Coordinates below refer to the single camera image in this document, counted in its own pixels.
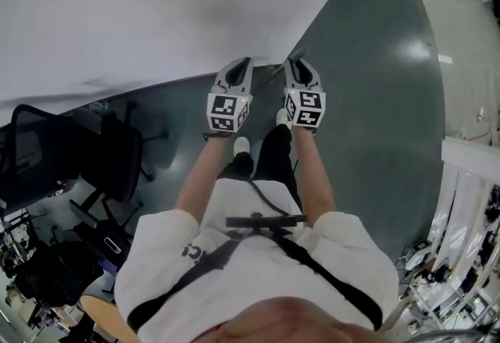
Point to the person's left white shoe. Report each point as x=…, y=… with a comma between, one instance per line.
x=241, y=145

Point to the round wooden table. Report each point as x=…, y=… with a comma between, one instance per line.
x=99, y=314

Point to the black chest harness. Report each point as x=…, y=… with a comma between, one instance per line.
x=218, y=259

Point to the white t-shirt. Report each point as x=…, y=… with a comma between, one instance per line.
x=254, y=267

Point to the person's left forearm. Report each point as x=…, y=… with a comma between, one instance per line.
x=203, y=177

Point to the person's right forearm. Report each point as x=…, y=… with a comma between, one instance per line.
x=312, y=173

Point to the black trousers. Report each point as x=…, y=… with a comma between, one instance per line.
x=273, y=158

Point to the person's chin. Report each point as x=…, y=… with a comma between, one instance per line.
x=351, y=322

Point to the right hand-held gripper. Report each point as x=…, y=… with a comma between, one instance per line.
x=308, y=105

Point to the black padded office chair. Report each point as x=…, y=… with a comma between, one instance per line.
x=117, y=150

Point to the person's right white shoe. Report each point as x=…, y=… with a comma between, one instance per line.
x=282, y=116

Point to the person's white shoe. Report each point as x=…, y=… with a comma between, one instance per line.
x=282, y=116
x=241, y=145

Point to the white partition rack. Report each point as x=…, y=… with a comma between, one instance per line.
x=465, y=185

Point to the black mesh office chair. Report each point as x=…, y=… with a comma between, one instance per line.
x=31, y=154

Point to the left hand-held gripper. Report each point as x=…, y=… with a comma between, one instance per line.
x=228, y=79

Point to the black office chair with armrest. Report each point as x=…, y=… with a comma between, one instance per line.
x=101, y=224

